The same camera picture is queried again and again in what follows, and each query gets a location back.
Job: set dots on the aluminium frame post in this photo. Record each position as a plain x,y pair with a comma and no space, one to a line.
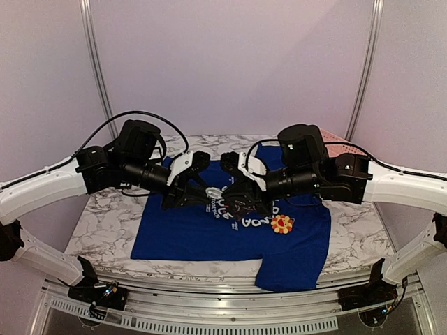
92,48
368,63

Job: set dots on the left aluminium frame post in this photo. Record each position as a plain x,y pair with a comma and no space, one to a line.
92,48

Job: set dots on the right aluminium frame post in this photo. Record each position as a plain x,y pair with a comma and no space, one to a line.
368,63

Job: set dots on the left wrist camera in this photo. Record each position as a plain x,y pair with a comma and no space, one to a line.
188,164

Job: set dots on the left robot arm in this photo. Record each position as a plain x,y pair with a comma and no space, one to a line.
134,158

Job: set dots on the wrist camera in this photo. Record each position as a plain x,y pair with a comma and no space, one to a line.
245,167
188,164

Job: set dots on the pink plastic basket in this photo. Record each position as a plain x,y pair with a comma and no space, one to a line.
336,145

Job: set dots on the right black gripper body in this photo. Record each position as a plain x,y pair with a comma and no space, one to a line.
257,197

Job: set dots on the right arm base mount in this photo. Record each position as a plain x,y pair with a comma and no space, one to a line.
364,295

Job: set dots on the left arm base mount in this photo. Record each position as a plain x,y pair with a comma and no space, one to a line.
103,294

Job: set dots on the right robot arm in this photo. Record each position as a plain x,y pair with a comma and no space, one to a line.
354,178

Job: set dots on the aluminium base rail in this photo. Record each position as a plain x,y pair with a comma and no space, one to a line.
233,305

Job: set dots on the blue printed t-shirt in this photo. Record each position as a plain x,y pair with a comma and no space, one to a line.
289,262

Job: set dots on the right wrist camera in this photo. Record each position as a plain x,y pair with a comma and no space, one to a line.
245,167

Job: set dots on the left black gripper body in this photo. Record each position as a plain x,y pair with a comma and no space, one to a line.
173,194

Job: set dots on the orange yellow flower brooch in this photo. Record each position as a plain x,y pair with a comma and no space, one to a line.
282,224

